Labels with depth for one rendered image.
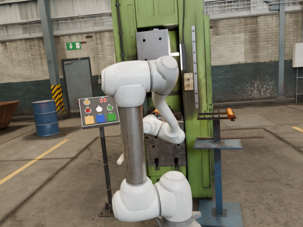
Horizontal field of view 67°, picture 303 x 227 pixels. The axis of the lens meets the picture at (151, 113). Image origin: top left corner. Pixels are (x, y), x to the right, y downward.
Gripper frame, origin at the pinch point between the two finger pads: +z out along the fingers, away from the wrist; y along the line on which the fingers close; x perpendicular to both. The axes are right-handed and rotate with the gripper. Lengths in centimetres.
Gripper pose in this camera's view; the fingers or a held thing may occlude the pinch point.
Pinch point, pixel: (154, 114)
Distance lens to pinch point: 180.0
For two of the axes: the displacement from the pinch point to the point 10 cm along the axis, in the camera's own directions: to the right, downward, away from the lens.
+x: -0.8, -9.8, -1.8
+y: 9.9, -0.6, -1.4
